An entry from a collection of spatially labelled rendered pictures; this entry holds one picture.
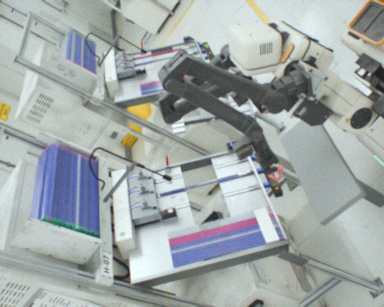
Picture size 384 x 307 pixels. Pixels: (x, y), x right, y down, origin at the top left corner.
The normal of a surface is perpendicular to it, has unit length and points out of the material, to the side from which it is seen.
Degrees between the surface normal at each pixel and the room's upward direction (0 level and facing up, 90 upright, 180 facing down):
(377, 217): 0
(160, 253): 43
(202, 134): 90
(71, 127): 90
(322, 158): 0
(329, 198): 0
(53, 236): 90
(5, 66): 90
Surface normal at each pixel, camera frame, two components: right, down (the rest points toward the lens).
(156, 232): -0.15, -0.74
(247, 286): -0.78, -0.38
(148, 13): 0.18, 0.62
